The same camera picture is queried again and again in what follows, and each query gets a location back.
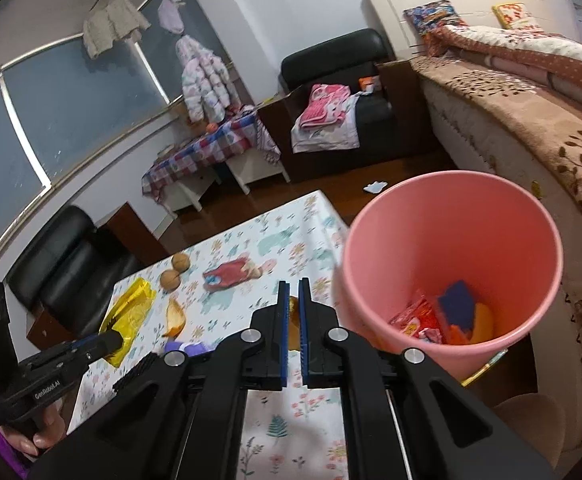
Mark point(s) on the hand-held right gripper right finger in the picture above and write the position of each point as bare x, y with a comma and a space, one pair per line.
305, 340

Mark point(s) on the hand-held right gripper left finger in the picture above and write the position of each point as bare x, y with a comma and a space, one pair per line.
283, 335

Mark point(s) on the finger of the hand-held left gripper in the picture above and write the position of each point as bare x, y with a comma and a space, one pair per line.
106, 345

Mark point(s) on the yellow foam net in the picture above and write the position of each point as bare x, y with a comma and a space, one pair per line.
294, 320

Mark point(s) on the black foam net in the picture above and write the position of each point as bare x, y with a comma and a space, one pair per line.
136, 367

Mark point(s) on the yellow plastic bag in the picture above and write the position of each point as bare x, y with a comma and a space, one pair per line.
131, 305

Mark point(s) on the orange peel piece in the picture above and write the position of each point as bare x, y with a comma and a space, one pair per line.
175, 317

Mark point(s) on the purple foam net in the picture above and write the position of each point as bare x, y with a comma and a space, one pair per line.
191, 348

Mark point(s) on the pink plastic bin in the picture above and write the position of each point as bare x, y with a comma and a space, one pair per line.
371, 260

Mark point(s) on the red printed snack bag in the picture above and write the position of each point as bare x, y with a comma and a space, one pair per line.
416, 317

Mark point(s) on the blue foam net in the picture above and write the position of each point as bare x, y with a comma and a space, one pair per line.
458, 302

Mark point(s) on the person's left forearm purple sleeve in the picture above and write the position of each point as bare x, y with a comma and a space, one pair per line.
8, 462

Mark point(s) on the person's left hand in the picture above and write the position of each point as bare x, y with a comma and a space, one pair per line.
51, 430

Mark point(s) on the pink red snack wrapper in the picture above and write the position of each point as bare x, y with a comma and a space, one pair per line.
231, 272

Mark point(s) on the black leather armchair wooden arm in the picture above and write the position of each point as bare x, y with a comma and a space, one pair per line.
66, 270

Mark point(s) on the floral animal print tablecloth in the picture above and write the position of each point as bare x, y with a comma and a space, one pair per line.
251, 250

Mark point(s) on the white desk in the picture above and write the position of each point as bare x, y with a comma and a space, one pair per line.
256, 170

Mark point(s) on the white paper scrap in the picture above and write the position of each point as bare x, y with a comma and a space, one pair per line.
376, 186

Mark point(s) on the yellow printed board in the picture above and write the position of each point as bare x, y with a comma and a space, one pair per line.
486, 365

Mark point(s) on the white cloth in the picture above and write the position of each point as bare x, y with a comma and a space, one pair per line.
326, 140

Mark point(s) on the plaid heart print tablecloth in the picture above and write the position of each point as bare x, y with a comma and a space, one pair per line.
196, 152

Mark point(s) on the small orange fruit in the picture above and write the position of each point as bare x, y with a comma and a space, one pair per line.
211, 127

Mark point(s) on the pink patterned blanket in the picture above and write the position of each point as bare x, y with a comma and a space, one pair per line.
323, 105

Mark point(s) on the large dark window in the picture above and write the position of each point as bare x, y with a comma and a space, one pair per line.
71, 110

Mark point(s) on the tan round stool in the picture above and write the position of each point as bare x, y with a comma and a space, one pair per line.
531, 425

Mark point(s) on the bed with brown blanket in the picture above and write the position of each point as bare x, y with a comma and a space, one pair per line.
471, 145

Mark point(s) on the small orange box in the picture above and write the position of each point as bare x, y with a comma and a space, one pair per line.
369, 84

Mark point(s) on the pink white puffer jacket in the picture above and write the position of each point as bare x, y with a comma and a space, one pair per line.
201, 80

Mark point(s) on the black leather armchair with blanket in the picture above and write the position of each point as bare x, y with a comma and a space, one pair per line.
331, 52

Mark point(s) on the beige hanging cardigan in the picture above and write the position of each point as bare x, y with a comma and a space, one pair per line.
111, 22

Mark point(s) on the purple hanging garment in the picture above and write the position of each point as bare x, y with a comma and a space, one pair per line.
171, 15

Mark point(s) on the colourful printed pillow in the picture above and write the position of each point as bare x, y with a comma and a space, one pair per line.
433, 17

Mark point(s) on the orange dotted floral quilt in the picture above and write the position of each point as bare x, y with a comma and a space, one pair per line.
521, 50

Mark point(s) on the yellow flower pillow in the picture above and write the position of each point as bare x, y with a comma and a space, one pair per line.
513, 12

